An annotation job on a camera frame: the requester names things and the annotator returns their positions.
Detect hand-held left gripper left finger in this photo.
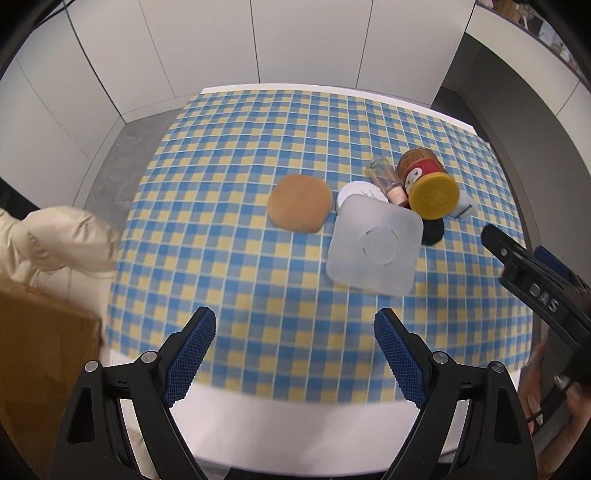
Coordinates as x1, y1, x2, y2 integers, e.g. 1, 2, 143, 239
51, 306, 218, 480

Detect translucent square plastic container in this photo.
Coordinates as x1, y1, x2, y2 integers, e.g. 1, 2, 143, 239
326, 194, 424, 296

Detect blue yellow checkered tablecloth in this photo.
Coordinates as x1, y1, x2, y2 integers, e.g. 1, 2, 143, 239
102, 89, 536, 404

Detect person's right hand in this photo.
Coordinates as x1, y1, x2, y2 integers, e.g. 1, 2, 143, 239
517, 344, 591, 439

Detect brown round makeup puff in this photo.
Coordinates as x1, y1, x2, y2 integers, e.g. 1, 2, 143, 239
268, 174, 333, 234

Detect white round powder compact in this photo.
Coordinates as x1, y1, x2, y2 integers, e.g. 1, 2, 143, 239
337, 181, 389, 215

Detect clear bottle with pink cap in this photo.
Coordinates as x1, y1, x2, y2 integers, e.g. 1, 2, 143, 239
365, 157, 408, 207

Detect cream cushioned chair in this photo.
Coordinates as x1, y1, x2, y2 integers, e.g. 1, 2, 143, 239
0, 205, 123, 296

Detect black round makeup puff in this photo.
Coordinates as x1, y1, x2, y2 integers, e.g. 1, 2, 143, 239
419, 216, 445, 245

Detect brown cardboard box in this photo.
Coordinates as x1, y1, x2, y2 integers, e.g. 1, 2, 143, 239
0, 284, 105, 480

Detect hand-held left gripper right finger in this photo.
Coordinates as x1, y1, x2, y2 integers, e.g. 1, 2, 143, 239
373, 308, 539, 480

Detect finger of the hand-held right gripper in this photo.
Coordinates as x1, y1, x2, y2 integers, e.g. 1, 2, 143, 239
481, 225, 546, 278
534, 247, 588, 297

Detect small white grey bottle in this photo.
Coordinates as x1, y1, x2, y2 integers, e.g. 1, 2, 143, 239
450, 191, 475, 220

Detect white tall cabinets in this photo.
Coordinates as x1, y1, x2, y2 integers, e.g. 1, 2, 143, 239
0, 0, 476, 185

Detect red jar with yellow lid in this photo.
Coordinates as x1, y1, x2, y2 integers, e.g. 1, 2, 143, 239
398, 148, 460, 219

